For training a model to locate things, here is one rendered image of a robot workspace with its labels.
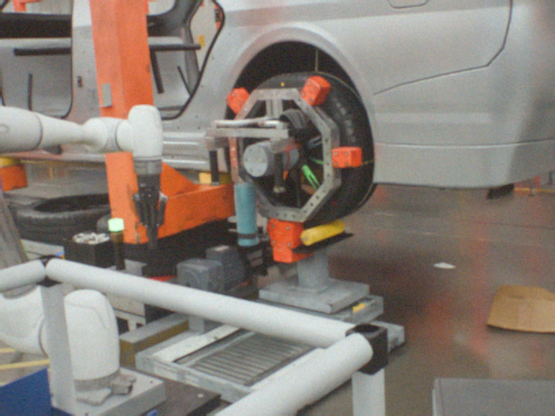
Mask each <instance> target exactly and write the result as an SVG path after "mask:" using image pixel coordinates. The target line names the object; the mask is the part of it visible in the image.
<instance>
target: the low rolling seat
mask: <svg viewBox="0 0 555 416"><path fill-rule="evenodd" d="M433 412H434V416H555V381H527V380H487V379H447V378H438V379H435V381H434V390H433Z"/></svg>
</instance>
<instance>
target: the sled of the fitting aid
mask: <svg viewBox="0 0 555 416"><path fill-rule="evenodd" d="M249 301H251V302H254V303H259V304H262V305H269V306H273V307H277V308H281V309H285V310H291V311H296V312H299V313H303V314H310V315H314V316H318V317H321V318H326V319H332V320H336V321H340V322H344V323H348V324H355V325H356V324H358V323H360V322H365V323H367V322H368V321H369V320H371V319H373V318H375V317H377V316H378V315H380V314H382V313H383V299H382V296H378V295H366V296H364V297H363V298H361V299H359V300H357V301H355V302H353V303H352V304H350V305H347V306H345V307H344V308H343V309H341V310H338V311H336V312H334V313H333V314H327V313H324V312H320V311H316V310H309V309H305V308H301V307H296V306H293V305H285V304H282V303H277V302H274V301H270V300H263V299H259V296H258V297H256V298H254V299H252V300H249Z"/></svg>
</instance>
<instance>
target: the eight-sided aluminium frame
mask: <svg viewBox="0 0 555 416"><path fill-rule="evenodd" d="M302 90H303V88H288V89H261V90H254V91H253V92H252V93H251V94H250V95H249V98H248V100H247V101H246V103H245V104H244V105H243V107H242V108H241V110H240V112H239V113H238V115H237V116H236V118H235V119H234V121H238V120H248V119H253V118H254V116H255V114H256V113H257V111H258V110H259V108H260V107H261V106H262V105H263V103H264V101H265V100H266V99H272V100H277V99H283V100H290V99H293V100H294V101H295V102H296V104H297V105H298V106H299V107H300V108H301V109H302V110H303V111H304V112H305V113H306V115H307V116H308V117H309V118H310V119H311V121H312V122H313V123H314V124H315V126H316V127H317V128H318V129H319V130H320V132H321V133H322V137H323V155H324V174H325V182H324V183H323V184H322V186H321V187H320V188H319V189H318V191H317V192H316V193H315V194H314V196H313V197H312V198H311V199H310V200H309V201H308V202H307V203H306V205H305V206H304V207H303V208H302V209H297V208H289V207H281V206H272V204H271V203H270V202H269V201H268V199H267V198H266V197H265V195H264V194H263V193H262V192H261V191H260V190H259V188H258V187H257V185H256V184H255V183H254V181H253V180H252V179H251V178H250V176H249V175H248V173H247V170H246V168H245V166H244V151H245V137H229V140H230V162H231V175H232V179H233V181H234V182H235V184H236V183H240V182H252V183H253V184H255V195H256V204H257V213H259V214H260V216H261V217H265V218H267V217H271V218H274V219H280V220H292V221H296V222H298V221H300V222H304V221H307V220H311V219H312V218H313V217H314V215H315V214H316V213H317V212H318V211H319V209H320V208H321V207H322V206H323V205H324V204H325V203H326V202H327V201H328V200H329V198H330V197H331V196H332V195H333V194H334V192H335V191H336V190H337V189H339V186H340V185H341V178H342V177H341V168H334V167H333V165H332V149H337V148H340V147H339V136H340V134H339V127H338V126H337V125H336V123H335V122H333V121H332V120H331V118H330V117H329V116H328V115H327V114H326V112H325V111H324V110H323V109H322V108H321V106H320V105H316V106H311V105H310V104H308V103H307V102H306V101H305V100H304V99H303V98H302V97H301V92H302Z"/></svg>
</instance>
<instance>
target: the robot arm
mask: <svg viewBox="0 0 555 416"><path fill-rule="evenodd" d="M62 144H83V145H84V146H85V147H86V148H87V149H89V150H90V151H93V152H96V153H100V154H113V153H122V152H128V153H132V155H133V165H134V174H138V175H137V176H136V180H137V187H138V191H137V194H136V195H134V196H132V197H131V199H132V201H133V202H134V203H135V208H136V212H137V215H138V218H139V222H140V225H143V226H144V227H145V228H146V237H147V238H148V241H149V249H155V248H157V247H158V237H159V226H161V225H164V217H165V211H166V205H167V202H168V200H169V197H168V196H165V195H163V194H162V190H161V174H160V173H161V172H162V171H163V162H162V158H163V157H162V149H163V146H164V133H163V126H162V122H161V118H160V115H159V111H158V109H156V108H155V107H153V106H145V105H143V106H133V107H132V109H131V110H130V114H129V115H128V120H122V119H114V118H111V117H101V118H96V119H91V120H89V121H87V122H86V123H85V124H84V125H77V124H75V123H73V122H69V121H62V120H57V119H54V118H51V117H48V116H43V115H41V114H38V113H35V112H33V111H25V110H21V109H18V108H12V107H4V106H0V154H5V153H20V152H25V151H33V150H36V149H42V148H46V147H50V146H56V145H62ZM159 198H160V200H159ZM141 200H142V201H141ZM159 201H160V203H159ZM158 205H159V211H158ZM28 262H30V260H29V258H28V256H27V254H26V250H25V249H24V246H23V244H22V241H21V238H20V236H19V233H18V232H17V228H16V226H15V224H14V222H13V219H12V216H11V214H10V211H9V209H8V207H7V203H6V202H5V200H4V197H3V195H2V192H1V189H0V271H1V270H3V269H7V268H9V267H15V266H18V265H22V264H24V263H28ZM64 308H65V314H66V321H67V328H68V335H69V347H70V354H71V361H72V368H73V375H74V388H75V394H76V401H77V402H81V403H85V404H90V405H91V406H94V407H97V406H101V405H103V404H104V402H105V401H106V400H107V399H109V398H111V397H112V396H113V395H115V394H129V393H130V392H132V390H133V385H132V384H133V383H136V382H137V379H136V376H135V375H132V374H124V373H121V370H120V365H119V355H120V350H119V338H118V329H117V324H116V316H115V314H114V311H113V309H112V307H111V304H110V303H109V301H108V299H107V298H106V297H105V296H104V295H102V294H101V293H100V292H98V291H92V290H81V291H74V292H72V293H70V294H68V295H66V296H65V297H64ZM0 339H1V341H2V342H3V343H5V344H6V345H7V346H9V347H10V348H12V349H14V350H17V351H19V352H24V353H27V354H31V355H34V356H38V357H49V352H48V346H47V339H46V332H45V321H44V314H43V308H42V301H41V294H40V286H38V285H36V284H35V283H33V284H30V285H28V286H23V287H20V288H17V289H14V290H11V291H7V292H3V293H1V294H0Z"/></svg>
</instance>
